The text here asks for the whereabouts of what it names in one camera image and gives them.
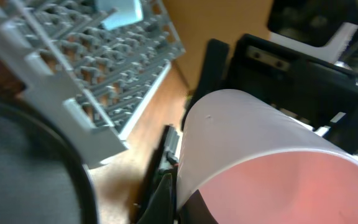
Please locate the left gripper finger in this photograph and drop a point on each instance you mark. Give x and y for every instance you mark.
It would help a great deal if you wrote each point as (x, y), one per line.
(160, 208)

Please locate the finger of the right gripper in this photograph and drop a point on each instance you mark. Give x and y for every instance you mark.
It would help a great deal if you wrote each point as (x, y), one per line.
(211, 73)
(163, 161)

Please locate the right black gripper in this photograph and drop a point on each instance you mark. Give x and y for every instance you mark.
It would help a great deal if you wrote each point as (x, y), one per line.
(312, 89)

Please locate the pink plastic cup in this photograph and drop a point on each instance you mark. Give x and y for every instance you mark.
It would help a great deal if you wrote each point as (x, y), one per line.
(253, 164)

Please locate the light blue plastic cup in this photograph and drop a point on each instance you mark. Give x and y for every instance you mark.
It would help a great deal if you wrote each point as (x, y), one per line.
(127, 12)

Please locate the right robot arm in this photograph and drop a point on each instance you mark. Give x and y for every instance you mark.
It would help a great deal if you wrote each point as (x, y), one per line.
(326, 30)

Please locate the grey dishwasher rack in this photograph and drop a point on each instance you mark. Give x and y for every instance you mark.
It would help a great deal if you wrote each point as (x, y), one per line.
(92, 83)

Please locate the round black serving tray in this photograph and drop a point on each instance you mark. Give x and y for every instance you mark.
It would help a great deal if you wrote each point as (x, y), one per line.
(42, 177)

